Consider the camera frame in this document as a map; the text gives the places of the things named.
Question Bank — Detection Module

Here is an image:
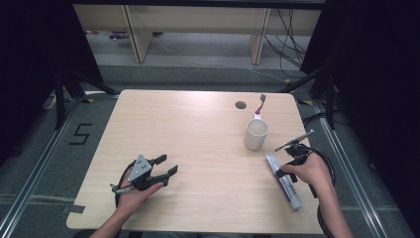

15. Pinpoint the grey tape strip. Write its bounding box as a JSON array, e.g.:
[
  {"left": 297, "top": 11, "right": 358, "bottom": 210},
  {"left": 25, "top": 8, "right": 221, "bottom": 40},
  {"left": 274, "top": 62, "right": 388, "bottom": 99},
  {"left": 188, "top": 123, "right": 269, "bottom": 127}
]
[{"left": 61, "top": 204, "right": 86, "bottom": 214}]

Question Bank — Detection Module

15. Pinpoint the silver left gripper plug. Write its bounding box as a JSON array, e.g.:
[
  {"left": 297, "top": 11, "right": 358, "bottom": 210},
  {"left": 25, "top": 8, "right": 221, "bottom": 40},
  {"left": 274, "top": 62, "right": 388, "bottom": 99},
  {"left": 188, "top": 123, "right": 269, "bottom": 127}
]
[{"left": 110, "top": 183, "right": 134, "bottom": 195}]

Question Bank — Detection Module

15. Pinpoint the white cup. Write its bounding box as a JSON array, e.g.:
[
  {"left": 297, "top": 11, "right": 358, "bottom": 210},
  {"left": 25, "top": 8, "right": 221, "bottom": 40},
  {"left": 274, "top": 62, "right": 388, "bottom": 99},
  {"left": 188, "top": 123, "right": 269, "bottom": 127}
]
[{"left": 243, "top": 111, "right": 270, "bottom": 152}]

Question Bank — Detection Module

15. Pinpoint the purple object under desk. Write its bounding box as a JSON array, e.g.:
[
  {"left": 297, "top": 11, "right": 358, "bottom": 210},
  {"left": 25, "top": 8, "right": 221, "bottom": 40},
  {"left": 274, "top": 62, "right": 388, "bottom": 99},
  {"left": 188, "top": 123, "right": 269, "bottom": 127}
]
[{"left": 108, "top": 31, "right": 131, "bottom": 41}]

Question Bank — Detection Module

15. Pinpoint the person's right hand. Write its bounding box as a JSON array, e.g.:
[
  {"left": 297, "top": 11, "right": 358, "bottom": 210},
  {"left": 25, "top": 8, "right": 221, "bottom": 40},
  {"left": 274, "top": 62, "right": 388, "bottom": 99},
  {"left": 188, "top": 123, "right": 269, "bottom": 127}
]
[{"left": 280, "top": 153, "right": 334, "bottom": 193}]

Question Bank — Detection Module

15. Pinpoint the pink toothbrush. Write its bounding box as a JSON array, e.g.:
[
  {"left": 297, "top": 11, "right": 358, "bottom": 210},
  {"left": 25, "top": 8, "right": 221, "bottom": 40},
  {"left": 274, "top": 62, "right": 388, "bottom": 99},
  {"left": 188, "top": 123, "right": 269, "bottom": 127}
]
[{"left": 254, "top": 93, "right": 267, "bottom": 120}]

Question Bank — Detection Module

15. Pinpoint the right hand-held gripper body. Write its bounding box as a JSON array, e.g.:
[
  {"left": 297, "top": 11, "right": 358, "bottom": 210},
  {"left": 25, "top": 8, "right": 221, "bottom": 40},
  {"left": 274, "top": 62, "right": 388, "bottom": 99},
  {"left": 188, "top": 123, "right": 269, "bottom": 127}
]
[{"left": 274, "top": 129, "right": 316, "bottom": 166}]

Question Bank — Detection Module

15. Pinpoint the black floor cable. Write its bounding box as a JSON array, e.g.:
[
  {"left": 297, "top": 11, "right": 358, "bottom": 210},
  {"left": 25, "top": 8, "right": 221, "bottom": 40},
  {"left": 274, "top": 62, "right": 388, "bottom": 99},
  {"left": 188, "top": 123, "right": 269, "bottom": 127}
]
[{"left": 301, "top": 111, "right": 329, "bottom": 129}]

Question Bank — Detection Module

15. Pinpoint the white strap on floor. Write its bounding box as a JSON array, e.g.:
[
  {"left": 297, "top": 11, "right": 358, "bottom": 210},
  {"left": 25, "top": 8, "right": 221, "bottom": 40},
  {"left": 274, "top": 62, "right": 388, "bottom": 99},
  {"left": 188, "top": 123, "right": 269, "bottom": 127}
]
[{"left": 42, "top": 93, "right": 57, "bottom": 111}]

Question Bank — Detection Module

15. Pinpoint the black metal stand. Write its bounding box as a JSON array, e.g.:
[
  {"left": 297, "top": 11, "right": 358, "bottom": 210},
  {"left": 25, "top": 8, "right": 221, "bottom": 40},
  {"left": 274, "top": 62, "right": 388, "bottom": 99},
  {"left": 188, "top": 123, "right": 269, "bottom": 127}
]
[
  {"left": 53, "top": 66, "right": 121, "bottom": 131},
  {"left": 277, "top": 63, "right": 337, "bottom": 131}
]

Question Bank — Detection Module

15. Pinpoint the aluminium floor rail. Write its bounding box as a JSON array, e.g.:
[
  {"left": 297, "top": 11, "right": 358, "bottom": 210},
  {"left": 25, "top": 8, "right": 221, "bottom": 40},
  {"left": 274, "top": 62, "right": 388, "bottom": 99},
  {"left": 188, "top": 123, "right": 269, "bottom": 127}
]
[
  {"left": 0, "top": 96, "right": 84, "bottom": 238},
  {"left": 311, "top": 98, "right": 390, "bottom": 238}
]

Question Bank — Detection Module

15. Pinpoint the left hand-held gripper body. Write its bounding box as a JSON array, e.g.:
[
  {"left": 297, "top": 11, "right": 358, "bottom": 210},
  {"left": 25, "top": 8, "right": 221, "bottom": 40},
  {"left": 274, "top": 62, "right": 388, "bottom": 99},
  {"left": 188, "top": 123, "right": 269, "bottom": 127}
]
[{"left": 127, "top": 154, "right": 171, "bottom": 192}]

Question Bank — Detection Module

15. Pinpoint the black curtain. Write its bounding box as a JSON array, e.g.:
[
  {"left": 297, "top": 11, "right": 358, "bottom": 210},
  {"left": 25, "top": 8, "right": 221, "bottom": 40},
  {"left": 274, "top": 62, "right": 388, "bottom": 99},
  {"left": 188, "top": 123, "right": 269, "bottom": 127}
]
[
  {"left": 0, "top": 0, "right": 104, "bottom": 167},
  {"left": 299, "top": 0, "right": 420, "bottom": 230}
]

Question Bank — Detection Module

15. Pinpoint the bundle of black hanging cables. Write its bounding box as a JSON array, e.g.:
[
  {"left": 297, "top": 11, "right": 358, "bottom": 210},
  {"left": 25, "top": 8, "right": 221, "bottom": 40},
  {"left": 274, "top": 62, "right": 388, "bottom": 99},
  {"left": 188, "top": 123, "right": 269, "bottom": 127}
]
[{"left": 262, "top": 8, "right": 310, "bottom": 79}]

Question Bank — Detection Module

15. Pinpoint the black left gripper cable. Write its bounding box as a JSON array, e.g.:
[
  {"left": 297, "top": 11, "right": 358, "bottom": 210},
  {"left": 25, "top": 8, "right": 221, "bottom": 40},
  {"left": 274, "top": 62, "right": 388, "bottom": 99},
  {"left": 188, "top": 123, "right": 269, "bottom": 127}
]
[{"left": 113, "top": 160, "right": 137, "bottom": 208}]

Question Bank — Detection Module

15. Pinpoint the white purple toothpaste tube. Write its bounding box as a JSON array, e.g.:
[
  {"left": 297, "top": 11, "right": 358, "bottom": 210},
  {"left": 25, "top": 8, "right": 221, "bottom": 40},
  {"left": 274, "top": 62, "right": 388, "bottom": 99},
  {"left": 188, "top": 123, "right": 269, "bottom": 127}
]
[{"left": 265, "top": 153, "right": 304, "bottom": 213}]

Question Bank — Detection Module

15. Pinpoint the person's left hand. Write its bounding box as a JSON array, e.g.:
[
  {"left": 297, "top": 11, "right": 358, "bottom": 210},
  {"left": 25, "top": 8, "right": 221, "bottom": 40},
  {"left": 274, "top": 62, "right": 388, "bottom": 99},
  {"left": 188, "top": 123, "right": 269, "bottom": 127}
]
[{"left": 116, "top": 178, "right": 165, "bottom": 216}]

